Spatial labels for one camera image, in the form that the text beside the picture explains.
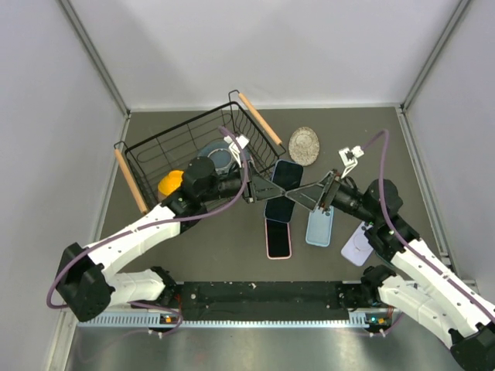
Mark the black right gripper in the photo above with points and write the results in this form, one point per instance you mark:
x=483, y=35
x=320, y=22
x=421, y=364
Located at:
x=308, y=195

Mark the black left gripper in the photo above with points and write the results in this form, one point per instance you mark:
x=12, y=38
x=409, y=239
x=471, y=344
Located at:
x=266, y=189

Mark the light blue phone case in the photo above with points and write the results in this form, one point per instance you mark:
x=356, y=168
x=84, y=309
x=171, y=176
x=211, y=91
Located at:
x=319, y=227

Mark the pink phone case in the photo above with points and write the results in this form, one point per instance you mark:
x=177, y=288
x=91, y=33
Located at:
x=266, y=241

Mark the black smartphone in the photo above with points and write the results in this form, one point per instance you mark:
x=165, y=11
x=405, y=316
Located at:
x=277, y=239

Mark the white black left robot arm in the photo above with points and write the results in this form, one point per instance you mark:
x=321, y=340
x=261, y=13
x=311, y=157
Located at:
x=89, y=279

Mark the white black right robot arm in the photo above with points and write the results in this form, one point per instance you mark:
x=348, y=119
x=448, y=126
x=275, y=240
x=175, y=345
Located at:
x=414, y=281

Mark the lilac phone case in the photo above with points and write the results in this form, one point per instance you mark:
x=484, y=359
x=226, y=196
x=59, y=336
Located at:
x=357, y=249

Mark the dark green smartphone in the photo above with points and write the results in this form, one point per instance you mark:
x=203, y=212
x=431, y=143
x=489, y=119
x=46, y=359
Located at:
x=288, y=174

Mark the speckled oval dish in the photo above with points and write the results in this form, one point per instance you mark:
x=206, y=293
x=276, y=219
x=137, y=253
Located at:
x=303, y=146

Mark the blue glazed ceramic plate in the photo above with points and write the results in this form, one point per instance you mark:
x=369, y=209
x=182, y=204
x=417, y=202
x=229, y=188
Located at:
x=219, y=152

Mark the yellow ribbed bowl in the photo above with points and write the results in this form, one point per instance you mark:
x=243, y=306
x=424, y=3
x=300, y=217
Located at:
x=169, y=184

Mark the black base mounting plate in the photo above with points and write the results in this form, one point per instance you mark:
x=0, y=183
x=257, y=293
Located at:
x=267, y=300

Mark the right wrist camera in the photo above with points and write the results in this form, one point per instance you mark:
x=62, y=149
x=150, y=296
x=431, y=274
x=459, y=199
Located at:
x=349, y=158

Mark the black wire dish basket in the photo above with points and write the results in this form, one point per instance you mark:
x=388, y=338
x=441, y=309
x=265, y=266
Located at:
x=145, y=163

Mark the aluminium slotted rail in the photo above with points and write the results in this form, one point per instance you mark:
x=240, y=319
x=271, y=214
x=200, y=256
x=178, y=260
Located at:
x=150, y=319

